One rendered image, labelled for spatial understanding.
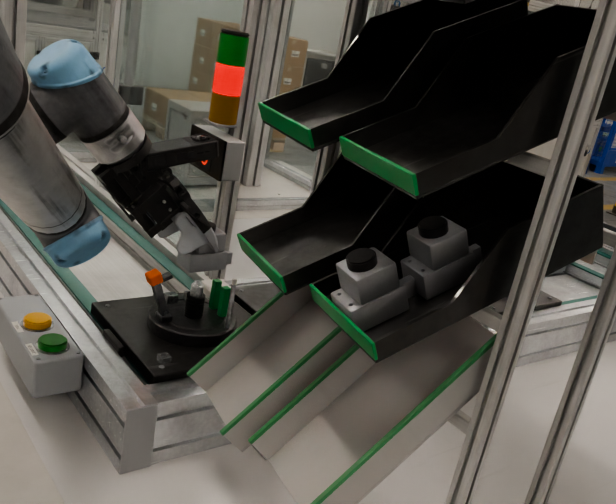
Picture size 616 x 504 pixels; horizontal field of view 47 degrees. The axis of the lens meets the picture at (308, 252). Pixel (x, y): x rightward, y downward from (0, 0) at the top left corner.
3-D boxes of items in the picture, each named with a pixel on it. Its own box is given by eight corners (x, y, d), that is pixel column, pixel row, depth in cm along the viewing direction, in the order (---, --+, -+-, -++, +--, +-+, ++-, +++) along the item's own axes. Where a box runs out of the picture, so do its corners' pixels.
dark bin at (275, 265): (285, 296, 76) (269, 238, 72) (241, 250, 87) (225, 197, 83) (492, 201, 84) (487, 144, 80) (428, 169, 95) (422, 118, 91)
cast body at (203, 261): (189, 273, 105) (194, 230, 103) (175, 262, 109) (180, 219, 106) (236, 268, 111) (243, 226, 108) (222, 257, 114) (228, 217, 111)
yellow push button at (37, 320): (27, 337, 103) (27, 325, 103) (19, 325, 106) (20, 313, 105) (54, 333, 106) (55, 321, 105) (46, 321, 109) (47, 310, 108)
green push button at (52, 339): (42, 360, 98) (42, 347, 98) (33, 346, 101) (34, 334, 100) (70, 356, 101) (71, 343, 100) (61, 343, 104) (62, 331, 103)
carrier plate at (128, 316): (152, 389, 97) (154, 375, 96) (90, 313, 114) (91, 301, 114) (292, 361, 112) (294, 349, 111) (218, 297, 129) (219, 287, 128)
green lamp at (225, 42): (225, 65, 117) (229, 35, 115) (210, 60, 120) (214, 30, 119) (250, 68, 120) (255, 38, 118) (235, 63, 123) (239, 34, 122)
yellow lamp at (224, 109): (217, 124, 120) (221, 96, 119) (203, 117, 124) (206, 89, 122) (241, 125, 123) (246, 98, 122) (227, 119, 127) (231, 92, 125)
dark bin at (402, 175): (416, 200, 60) (404, 119, 56) (342, 158, 70) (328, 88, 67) (656, 94, 68) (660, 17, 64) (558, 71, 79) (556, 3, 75)
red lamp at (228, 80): (221, 95, 118) (225, 66, 117) (206, 89, 122) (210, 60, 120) (246, 97, 122) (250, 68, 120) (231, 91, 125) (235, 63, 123)
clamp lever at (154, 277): (161, 318, 107) (149, 277, 103) (155, 312, 108) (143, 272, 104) (182, 308, 109) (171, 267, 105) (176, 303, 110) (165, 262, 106)
